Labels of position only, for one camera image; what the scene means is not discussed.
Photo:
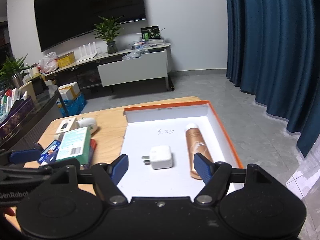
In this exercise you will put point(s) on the white TV cabinet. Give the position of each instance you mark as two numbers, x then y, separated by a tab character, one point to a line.
111	69

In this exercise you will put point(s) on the black wall television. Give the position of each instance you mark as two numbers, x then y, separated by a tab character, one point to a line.
58	21

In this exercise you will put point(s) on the potted plant in steel cup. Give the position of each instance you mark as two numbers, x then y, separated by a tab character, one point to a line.
11	67

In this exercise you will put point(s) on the white plastic bag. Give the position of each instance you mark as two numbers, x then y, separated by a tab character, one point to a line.
48	63

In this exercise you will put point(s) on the red playing card box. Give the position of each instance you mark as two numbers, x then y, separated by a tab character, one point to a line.
93	145

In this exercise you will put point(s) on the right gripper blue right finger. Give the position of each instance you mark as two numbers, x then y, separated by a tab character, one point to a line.
204	167

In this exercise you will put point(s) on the rose gold spray bottle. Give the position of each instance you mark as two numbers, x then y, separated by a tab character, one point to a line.
196	144

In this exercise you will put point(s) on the white square charger plug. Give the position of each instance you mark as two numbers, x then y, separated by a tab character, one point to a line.
159	158

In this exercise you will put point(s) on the yellow box on cabinet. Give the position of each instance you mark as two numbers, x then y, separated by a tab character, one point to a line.
66	59

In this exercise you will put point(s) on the potted plant on cabinet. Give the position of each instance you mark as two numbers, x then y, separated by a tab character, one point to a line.
107	30

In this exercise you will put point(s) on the teal cardboard box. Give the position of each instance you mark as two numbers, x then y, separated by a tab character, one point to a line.
75	144

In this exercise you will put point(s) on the black green display box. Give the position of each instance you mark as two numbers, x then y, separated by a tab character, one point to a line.
151	32

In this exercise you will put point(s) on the purple patterned storage box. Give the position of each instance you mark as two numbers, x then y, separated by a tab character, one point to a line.
16	116

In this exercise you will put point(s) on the white round plug-in device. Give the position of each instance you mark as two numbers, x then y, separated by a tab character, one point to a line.
90	123

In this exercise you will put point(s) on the blue curtain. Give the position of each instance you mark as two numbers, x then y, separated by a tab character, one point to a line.
273	53

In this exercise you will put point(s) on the orange white box tray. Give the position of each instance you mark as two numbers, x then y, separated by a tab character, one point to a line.
161	129

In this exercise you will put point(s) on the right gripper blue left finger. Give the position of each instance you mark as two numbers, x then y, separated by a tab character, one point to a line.
118	168

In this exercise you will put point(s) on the white router with antennas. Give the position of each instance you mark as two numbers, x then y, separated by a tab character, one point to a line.
87	52

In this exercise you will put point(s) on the blue cartoon tin box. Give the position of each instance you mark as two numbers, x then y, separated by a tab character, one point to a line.
49	154

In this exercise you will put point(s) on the white yellow carton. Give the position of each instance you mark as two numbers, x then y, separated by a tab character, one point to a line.
69	91

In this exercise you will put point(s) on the blue plastic bag on floor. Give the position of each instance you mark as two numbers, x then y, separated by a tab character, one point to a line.
74	107

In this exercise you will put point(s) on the small white product box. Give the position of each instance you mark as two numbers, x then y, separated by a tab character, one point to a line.
67	125

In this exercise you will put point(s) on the black curved side table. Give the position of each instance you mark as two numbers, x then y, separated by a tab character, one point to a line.
29	131

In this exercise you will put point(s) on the person left hand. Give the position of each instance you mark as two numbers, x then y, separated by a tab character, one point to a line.
8	211

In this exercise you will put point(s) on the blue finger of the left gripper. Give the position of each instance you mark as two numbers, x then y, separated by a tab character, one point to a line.
25	156

